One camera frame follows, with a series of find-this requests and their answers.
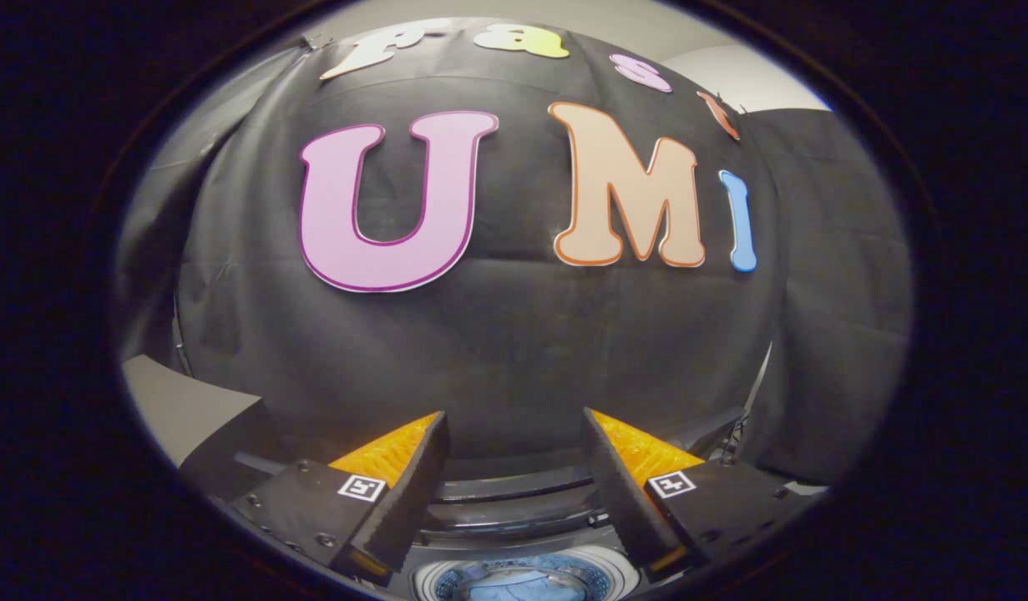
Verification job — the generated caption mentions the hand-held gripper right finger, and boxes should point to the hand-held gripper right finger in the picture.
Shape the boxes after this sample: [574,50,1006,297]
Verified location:
[582,407,817,578]

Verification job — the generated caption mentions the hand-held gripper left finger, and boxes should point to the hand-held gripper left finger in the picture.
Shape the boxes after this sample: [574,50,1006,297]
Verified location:
[230,411,450,582]

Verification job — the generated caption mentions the light blue shirt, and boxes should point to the light blue shirt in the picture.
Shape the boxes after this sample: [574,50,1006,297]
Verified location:
[459,568,594,601]

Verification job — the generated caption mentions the black backdrop cloth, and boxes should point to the black backdrop cloth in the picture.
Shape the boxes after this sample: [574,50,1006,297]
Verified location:
[117,17,914,485]

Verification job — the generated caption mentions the grey and white cabinet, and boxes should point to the grey and white cabinet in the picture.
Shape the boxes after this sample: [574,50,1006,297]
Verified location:
[121,355,291,502]

